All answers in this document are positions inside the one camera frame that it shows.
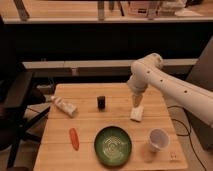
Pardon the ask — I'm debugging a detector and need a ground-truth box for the black eraser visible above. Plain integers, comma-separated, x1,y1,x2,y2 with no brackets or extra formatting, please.
97,96,105,110

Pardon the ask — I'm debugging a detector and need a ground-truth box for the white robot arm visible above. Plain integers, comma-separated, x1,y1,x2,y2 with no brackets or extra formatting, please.
127,53,213,128

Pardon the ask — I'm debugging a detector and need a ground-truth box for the white sponge block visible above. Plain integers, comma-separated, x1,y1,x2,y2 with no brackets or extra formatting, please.
130,106,143,122

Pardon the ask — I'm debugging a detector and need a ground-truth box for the clear plastic cup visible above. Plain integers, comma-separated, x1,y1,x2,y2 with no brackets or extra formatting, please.
148,128,170,153

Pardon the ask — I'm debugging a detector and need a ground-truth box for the green plate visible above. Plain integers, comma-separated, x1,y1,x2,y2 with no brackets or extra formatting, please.
94,126,132,167

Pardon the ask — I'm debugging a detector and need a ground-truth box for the orange carrot toy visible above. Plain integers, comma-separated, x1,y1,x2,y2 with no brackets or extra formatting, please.
69,128,79,151

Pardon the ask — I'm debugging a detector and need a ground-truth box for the white lying bottle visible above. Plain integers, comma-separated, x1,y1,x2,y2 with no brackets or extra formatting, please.
51,96,77,118

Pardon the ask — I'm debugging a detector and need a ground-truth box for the black office chair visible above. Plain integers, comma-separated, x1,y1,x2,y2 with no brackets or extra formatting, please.
0,15,49,171

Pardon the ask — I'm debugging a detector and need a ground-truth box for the black cable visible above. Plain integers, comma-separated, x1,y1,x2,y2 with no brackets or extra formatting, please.
167,105,208,171

